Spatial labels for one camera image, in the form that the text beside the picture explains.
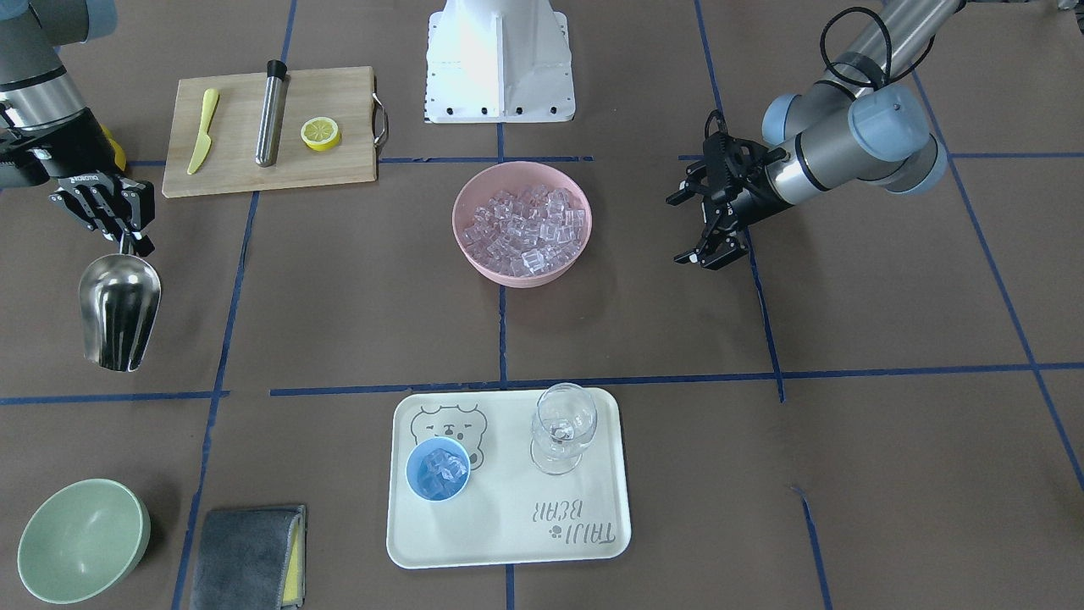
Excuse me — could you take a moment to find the clear wine glass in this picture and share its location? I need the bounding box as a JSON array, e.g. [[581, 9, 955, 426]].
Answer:
[[530, 382, 599, 476]]

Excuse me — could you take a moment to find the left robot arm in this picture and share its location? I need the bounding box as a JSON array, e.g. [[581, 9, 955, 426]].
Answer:
[[666, 1, 964, 270]]

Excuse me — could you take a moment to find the steel ice scoop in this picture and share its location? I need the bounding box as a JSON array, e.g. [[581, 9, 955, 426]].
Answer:
[[78, 232, 162, 372]]

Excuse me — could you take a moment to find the yellow lemon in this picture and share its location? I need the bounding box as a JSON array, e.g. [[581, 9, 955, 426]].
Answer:
[[100, 126, 128, 171]]

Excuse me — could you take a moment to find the steel muddler rod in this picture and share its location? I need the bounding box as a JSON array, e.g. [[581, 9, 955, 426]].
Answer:
[[254, 59, 288, 169]]

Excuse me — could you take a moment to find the green bowl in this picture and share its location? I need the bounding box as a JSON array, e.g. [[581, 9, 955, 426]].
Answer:
[[17, 478, 151, 605]]

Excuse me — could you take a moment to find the wooden cutting board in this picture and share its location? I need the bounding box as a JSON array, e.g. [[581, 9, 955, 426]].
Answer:
[[160, 66, 380, 198]]

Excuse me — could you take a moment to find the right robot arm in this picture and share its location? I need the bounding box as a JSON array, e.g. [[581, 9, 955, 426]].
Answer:
[[1, 1, 155, 258]]

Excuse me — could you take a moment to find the grey folded cloth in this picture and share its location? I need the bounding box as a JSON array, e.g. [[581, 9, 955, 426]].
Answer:
[[190, 503, 308, 609]]

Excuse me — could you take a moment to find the pile of clear ice cubes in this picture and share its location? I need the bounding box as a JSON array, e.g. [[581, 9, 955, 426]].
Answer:
[[456, 184, 589, 280]]

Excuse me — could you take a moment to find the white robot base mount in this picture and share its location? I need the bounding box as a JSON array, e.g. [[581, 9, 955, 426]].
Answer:
[[423, 1, 577, 125]]

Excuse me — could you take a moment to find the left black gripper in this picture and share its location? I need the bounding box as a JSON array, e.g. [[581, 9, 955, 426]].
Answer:
[[666, 109, 793, 270]]

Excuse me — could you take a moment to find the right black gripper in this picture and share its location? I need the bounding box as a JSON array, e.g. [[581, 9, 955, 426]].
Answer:
[[1, 107, 156, 258]]

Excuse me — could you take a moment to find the cream bear tray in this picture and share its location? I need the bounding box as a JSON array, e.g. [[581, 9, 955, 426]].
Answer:
[[386, 387, 632, 570]]

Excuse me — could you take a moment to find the lemon half slice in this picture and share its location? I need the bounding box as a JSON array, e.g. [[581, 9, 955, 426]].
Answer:
[[301, 116, 341, 152]]

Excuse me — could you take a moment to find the yellow plastic knife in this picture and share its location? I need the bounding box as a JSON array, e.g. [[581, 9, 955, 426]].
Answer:
[[186, 88, 220, 176]]

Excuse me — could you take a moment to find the pink bowl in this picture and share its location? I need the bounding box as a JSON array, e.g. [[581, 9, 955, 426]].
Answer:
[[451, 161, 594, 288]]

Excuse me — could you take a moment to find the blue plastic cup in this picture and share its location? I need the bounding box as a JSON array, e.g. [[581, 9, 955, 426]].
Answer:
[[407, 436, 472, 502]]

